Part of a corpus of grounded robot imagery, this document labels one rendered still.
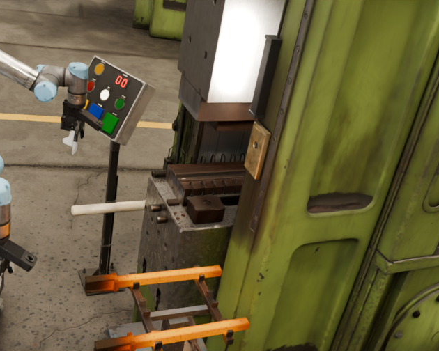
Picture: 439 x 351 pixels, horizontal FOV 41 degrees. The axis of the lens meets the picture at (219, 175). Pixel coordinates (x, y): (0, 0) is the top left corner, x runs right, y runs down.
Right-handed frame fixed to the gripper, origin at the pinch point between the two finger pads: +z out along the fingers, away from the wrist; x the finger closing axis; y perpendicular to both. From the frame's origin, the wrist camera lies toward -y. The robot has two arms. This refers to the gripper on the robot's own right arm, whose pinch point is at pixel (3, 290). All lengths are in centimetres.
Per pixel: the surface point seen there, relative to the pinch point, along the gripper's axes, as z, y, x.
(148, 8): 69, 28, -568
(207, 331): -1, -58, 5
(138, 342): -1.6, -39.8, 13.1
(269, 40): -70, -63, -48
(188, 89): -41, -41, -71
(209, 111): -37, -49, -63
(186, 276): -1, -50, -17
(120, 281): -1.6, -31.2, -9.6
